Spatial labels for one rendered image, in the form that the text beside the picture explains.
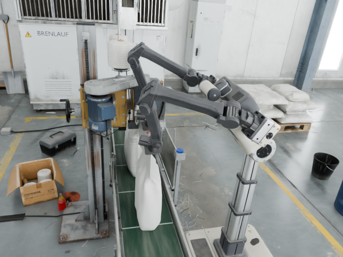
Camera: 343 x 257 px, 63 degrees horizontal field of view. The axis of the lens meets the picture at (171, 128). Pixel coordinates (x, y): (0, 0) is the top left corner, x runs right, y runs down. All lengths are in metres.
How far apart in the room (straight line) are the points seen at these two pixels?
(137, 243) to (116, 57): 1.28
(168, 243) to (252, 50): 5.53
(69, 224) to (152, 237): 0.95
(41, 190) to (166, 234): 1.42
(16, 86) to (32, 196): 3.43
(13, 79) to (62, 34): 1.81
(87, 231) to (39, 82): 2.91
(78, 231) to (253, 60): 5.55
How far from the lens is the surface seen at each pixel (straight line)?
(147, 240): 2.16
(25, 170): 3.43
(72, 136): 3.95
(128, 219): 2.30
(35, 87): 5.03
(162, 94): 1.18
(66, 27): 4.74
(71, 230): 2.80
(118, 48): 1.79
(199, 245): 2.33
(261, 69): 7.22
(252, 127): 1.28
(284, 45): 7.37
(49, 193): 3.11
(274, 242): 2.92
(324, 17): 7.38
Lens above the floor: 1.99
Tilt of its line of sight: 26 degrees down
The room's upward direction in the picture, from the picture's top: 5 degrees clockwise
